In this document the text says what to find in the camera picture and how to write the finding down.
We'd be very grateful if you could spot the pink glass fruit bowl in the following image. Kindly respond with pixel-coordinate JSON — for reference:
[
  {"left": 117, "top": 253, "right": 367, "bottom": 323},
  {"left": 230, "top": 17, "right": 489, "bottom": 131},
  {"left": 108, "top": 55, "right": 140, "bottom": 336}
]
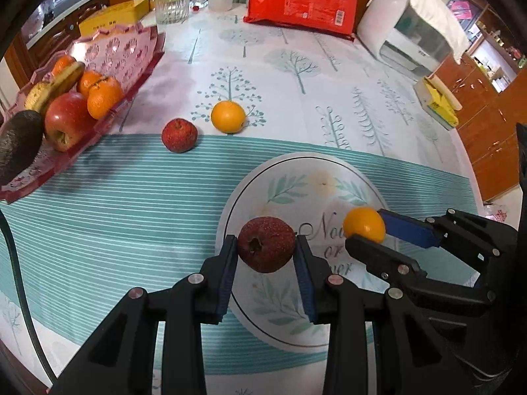
[{"left": 0, "top": 25, "right": 166, "bottom": 205}]

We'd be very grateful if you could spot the yellow cardboard box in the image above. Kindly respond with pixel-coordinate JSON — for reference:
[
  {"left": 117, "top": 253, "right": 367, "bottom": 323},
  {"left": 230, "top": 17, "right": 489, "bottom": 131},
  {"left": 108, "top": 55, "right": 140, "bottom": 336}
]
[{"left": 78, "top": 0, "right": 150, "bottom": 36}]

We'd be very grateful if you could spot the white towel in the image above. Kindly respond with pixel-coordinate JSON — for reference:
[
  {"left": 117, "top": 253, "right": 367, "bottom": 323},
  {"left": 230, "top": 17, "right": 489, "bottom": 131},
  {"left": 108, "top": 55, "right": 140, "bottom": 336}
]
[{"left": 405, "top": 0, "right": 471, "bottom": 65}]

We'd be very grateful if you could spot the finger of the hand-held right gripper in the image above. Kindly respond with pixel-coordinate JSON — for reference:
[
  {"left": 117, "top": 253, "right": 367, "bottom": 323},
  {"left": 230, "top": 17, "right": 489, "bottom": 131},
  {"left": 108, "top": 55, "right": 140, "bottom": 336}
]
[
  {"left": 345, "top": 234, "right": 497, "bottom": 307},
  {"left": 378, "top": 208, "right": 517, "bottom": 286}
]

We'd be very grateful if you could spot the yellowish small orange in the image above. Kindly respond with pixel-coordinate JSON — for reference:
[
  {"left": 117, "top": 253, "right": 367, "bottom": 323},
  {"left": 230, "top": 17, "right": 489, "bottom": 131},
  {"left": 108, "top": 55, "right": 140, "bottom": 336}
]
[{"left": 343, "top": 207, "right": 387, "bottom": 244}]

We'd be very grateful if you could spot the dark avocado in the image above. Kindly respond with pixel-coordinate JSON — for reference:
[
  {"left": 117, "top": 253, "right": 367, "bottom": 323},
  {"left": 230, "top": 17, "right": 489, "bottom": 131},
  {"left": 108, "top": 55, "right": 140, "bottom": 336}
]
[{"left": 0, "top": 110, "right": 44, "bottom": 187}]

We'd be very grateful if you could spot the wooden counter cabinet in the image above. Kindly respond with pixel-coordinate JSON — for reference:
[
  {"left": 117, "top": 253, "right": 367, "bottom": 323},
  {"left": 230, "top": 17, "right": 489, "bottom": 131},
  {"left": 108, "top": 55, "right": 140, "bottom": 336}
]
[{"left": 0, "top": 0, "right": 110, "bottom": 103}]

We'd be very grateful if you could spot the white countertop appliance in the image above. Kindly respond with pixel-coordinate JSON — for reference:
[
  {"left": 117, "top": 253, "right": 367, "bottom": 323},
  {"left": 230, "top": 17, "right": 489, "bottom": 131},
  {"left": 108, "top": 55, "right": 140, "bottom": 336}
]
[{"left": 356, "top": 0, "right": 456, "bottom": 80}]

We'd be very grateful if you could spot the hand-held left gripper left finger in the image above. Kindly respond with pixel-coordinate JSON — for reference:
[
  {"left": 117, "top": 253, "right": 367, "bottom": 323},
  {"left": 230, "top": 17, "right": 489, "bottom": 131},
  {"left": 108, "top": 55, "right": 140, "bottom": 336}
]
[{"left": 49, "top": 234, "right": 240, "bottom": 395}]

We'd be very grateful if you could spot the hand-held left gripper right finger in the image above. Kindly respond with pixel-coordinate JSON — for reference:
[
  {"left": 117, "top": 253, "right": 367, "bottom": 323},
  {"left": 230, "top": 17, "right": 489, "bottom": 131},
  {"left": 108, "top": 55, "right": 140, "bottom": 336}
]
[{"left": 293, "top": 234, "right": 490, "bottom": 395}]

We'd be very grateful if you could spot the black cable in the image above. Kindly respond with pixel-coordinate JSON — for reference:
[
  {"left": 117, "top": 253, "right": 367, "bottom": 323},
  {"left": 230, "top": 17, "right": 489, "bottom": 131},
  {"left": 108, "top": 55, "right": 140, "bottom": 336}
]
[{"left": 0, "top": 209, "right": 56, "bottom": 385}]

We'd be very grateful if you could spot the white leaf print plate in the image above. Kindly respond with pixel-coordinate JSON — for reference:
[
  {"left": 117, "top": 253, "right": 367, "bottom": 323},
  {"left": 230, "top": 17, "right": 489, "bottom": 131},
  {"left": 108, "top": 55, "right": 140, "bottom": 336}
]
[{"left": 216, "top": 152, "right": 414, "bottom": 349}]

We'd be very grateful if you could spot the printed plastic bag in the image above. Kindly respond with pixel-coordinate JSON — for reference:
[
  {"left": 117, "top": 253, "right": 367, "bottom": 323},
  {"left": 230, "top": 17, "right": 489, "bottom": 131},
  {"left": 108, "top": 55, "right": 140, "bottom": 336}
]
[{"left": 483, "top": 202, "right": 513, "bottom": 225}]

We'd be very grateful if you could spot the red apple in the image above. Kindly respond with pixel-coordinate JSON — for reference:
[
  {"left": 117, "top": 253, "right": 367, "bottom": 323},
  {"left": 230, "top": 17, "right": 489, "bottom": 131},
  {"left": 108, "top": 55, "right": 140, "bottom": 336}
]
[{"left": 44, "top": 92, "right": 98, "bottom": 152}]

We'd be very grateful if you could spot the yellow sponge pack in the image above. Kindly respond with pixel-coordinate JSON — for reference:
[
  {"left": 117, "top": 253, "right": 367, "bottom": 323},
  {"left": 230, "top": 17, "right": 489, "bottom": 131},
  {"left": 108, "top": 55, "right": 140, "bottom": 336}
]
[{"left": 413, "top": 74, "right": 460, "bottom": 131}]

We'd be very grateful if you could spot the red snack package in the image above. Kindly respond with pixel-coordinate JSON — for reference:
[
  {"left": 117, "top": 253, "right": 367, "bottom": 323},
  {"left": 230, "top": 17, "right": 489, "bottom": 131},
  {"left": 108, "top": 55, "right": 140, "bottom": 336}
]
[{"left": 242, "top": 0, "right": 362, "bottom": 42}]

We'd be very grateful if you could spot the spotted yellow banana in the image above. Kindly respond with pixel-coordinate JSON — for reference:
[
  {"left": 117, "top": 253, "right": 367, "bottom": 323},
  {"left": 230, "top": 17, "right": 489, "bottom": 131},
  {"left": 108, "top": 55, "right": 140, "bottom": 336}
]
[{"left": 31, "top": 61, "right": 86, "bottom": 117}]

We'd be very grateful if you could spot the small red hawthorn fruit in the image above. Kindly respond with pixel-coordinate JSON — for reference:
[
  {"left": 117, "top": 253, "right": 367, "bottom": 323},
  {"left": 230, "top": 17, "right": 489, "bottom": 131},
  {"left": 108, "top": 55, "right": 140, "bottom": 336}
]
[
  {"left": 161, "top": 118, "right": 198, "bottom": 154},
  {"left": 237, "top": 216, "right": 297, "bottom": 274}
]

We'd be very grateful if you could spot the small orange with stem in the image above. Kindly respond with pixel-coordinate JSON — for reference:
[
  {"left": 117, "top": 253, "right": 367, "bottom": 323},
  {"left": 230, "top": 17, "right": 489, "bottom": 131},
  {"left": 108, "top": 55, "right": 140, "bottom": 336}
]
[{"left": 87, "top": 82, "right": 125, "bottom": 120}]

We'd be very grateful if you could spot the clear ribbed glass tumbler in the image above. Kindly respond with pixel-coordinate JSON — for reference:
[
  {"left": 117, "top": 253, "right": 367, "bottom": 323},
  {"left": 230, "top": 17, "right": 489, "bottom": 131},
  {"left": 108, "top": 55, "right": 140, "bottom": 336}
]
[{"left": 154, "top": 0, "right": 191, "bottom": 26}]

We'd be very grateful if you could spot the yellow pear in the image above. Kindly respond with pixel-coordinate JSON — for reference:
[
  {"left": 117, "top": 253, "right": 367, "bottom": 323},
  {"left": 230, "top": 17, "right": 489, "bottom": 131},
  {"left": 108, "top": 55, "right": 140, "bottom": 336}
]
[{"left": 24, "top": 82, "right": 53, "bottom": 113}]

